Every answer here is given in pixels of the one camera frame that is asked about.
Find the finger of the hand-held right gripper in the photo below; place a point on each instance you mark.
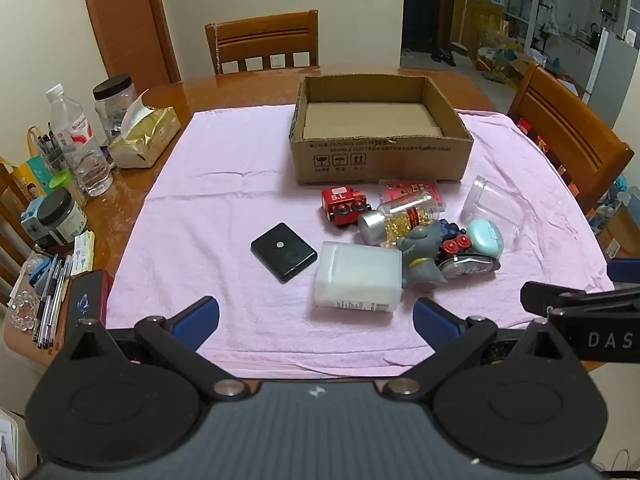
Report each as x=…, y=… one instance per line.
x=555, y=297
x=626, y=271

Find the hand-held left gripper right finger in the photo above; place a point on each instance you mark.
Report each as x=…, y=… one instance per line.
x=436, y=324

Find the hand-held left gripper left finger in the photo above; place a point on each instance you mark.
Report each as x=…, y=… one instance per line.
x=194, y=319

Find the grey toy figurine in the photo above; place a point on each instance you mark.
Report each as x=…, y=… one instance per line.
x=422, y=262

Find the white plastic box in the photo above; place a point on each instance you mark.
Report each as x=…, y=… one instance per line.
x=357, y=277

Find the teal earbud case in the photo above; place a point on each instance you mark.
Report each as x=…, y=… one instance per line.
x=484, y=237

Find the black square device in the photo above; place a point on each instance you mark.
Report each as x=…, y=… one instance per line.
x=282, y=252

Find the brown cardboard box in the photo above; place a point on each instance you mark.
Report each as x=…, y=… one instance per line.
x=370, y=160

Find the cardboard box on floor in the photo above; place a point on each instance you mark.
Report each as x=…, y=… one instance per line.
x=622, y=232

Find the silver oval gadget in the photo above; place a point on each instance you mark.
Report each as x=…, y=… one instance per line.
x=472, y=265

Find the black toy train red wheels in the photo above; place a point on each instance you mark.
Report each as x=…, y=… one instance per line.
x=454, y=245

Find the pink cloth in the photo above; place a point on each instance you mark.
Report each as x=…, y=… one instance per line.
x=210, y=220

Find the dark red box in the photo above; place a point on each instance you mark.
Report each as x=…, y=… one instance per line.
x=90, y=297

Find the clear bottle with gold flakes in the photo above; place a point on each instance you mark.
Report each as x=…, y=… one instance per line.
x=395, y=217

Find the clear plastic jar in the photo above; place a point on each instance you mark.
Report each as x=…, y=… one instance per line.
x=492, y=200

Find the stack of paper cards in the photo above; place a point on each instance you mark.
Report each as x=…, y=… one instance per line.
x=82, y=252

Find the red card case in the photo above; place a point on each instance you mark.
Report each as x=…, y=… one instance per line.
x=400, y=189

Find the bundle of pens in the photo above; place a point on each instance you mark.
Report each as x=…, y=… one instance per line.
x=50, y=305

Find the wooden chair with red packets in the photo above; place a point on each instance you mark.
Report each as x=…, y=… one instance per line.
x=575, y=130

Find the red printed packets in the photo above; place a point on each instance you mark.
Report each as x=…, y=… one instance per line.
x=542, y=144

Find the labelled black-lid jar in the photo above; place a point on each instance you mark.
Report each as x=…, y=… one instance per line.
x=62, y=217

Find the gold tissue pack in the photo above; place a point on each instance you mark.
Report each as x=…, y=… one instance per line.
x=145, y=137

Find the green cap container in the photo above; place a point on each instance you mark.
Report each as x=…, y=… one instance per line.
x=61, y=180

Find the grey refrigerator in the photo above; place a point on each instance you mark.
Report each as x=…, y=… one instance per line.
x=612, y=70

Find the clear water bottle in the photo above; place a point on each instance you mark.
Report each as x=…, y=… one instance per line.
x=80, y=150

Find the pen holder with pens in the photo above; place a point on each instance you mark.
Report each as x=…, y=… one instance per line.
x=47, y=152

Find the yellow green paper bag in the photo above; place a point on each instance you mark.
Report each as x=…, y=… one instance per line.
x=22, y=175

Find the empty black-lid clear jar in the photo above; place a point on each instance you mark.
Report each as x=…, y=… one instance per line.
x=115, y=97

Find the wooden cabinet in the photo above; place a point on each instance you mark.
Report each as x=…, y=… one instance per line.
x=480, y=20

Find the brown wooden door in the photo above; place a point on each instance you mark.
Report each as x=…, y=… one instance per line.
x=125, y=30

